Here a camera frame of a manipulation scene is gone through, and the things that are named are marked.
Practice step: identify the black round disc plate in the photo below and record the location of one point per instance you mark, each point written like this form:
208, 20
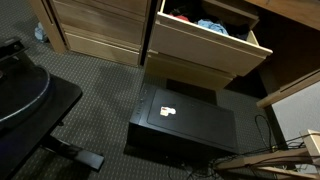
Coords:
23, 96

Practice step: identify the wood drawer holding colourful clothes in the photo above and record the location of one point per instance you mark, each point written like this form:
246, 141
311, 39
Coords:
206, 50

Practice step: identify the red garment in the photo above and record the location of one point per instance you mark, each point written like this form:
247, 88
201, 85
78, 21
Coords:
181, 18

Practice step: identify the dark green garment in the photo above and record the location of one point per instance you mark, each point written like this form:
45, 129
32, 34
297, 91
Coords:
186, 8

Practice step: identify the black equipment bracket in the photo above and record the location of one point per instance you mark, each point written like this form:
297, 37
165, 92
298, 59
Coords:
11, 48

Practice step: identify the black platform foot bar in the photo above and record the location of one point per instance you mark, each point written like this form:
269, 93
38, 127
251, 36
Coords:
76, 155

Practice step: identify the wooden desk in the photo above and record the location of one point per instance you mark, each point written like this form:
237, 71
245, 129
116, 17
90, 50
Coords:
293, 13

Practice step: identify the black computer tower case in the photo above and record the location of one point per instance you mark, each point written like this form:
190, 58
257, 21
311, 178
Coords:
196, 126

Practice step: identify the white orange sticker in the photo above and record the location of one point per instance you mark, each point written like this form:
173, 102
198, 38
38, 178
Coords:
167, 111

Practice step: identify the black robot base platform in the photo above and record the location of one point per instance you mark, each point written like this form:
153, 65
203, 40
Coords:
50, 110

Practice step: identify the light blue garment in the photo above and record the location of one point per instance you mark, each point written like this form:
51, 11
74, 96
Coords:
211, 26

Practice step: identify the plain closed wood drawer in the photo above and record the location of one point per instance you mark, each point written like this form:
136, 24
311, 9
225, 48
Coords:
103, 48

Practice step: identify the white crumpled plastic bag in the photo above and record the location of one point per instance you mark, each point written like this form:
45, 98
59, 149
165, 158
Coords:
40, 32

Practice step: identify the wooden easel stand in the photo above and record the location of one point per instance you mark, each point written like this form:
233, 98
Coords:
263, 160

